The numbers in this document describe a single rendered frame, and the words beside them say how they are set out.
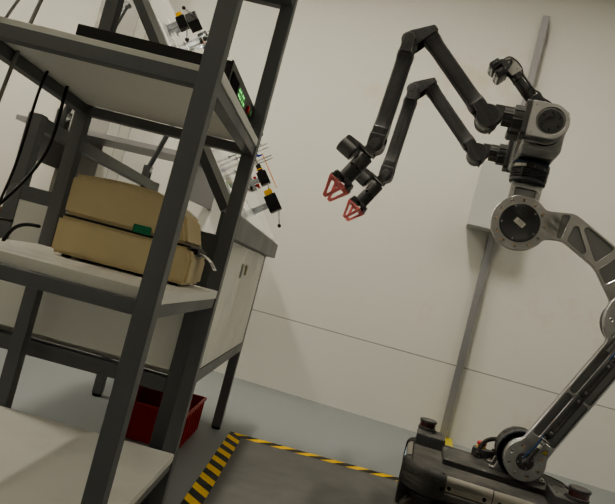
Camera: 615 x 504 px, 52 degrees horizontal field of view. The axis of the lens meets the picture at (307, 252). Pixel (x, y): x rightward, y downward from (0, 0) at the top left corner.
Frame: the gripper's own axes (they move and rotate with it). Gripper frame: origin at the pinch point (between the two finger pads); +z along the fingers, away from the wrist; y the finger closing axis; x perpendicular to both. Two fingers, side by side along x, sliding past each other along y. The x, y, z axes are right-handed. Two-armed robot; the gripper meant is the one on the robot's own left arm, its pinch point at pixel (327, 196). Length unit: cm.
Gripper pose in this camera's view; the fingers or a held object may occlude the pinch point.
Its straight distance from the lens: 222.9
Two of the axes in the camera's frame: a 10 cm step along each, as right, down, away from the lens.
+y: -1.9, -0.9, -9.8
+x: 7.0, 6.8, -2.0
